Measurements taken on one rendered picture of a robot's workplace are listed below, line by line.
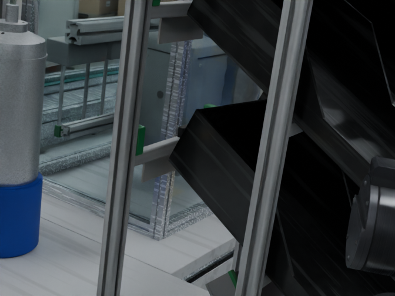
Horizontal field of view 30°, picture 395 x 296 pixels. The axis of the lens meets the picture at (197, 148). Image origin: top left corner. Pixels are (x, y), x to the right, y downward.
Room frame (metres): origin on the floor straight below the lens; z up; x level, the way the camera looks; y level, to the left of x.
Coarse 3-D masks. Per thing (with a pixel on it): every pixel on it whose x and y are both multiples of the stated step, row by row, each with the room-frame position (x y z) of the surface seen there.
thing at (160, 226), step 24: (24, 0) 1.72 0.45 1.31; (192, 0) 1.49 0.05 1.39; (168, 72) 1.50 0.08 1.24; (168, 96) 1.50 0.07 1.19; (168, 120) 1.50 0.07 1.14; (48, 192) 1.66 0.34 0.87; (72, 192) 1.62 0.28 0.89; (168, 192) 1.50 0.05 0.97; (168, 216) 1.51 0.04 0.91; (192, 216) 1.60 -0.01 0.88
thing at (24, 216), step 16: (0, 192) 1.30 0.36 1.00; (16, 192) 1.32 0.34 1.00; (32, 192) 1.34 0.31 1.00; (0, 208) 1.30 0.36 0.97; (16, 208) 1.32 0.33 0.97; (32, 208) 1.35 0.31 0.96; (0, 224) 1.31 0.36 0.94; (16, 224) 1.32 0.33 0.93; (32, 224) 1.35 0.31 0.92; (0, 240) 1.31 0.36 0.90; (16, 240) 1.32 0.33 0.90; (32, 240) 1.35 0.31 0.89; (0, 256) 1.31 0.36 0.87; (16, 256) 1.33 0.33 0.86
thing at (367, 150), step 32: (224, 0) 0.73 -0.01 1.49; (256, 0) 0.70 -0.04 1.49; (320, 0) 0.81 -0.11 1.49; (224, 32) 0.73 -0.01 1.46; (256, 32) 0.70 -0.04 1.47; (320, 32) 0.80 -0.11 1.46; (352, 32) 0.78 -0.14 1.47; (256, 64) 0.70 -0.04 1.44; (320, 64) 0.80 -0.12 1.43; (352, 64) 0.77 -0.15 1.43; (320, 96) 0.73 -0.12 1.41; (352, 96) 0.76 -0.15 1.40; (384, 96) 0.74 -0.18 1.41; (320, 128) 0.64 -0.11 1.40; (352, 128) 0.70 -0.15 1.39; (384, 128) 0.73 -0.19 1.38; (352, 160) 0.62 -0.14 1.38
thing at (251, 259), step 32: (128, 0) 0.73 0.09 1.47; (288, 0) 0.64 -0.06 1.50; (128, 32) 0.73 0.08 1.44; (288, 32) 0.65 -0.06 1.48; (128, 64) 0.73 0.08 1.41; (288, 64) 0.64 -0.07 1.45; (128, 96) 0.72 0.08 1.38; (288, 96) 0.64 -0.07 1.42; (128, 128) 0.72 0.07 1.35; (288, 128) 0.65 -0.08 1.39; (128, 160) 0.73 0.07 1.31; (128, 192) 0.73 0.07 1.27; (256, 192) 0.64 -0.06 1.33; (256, 224) 0.65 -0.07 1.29; (256, 256) 0.64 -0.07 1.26; (256, 288) 0.64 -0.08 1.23
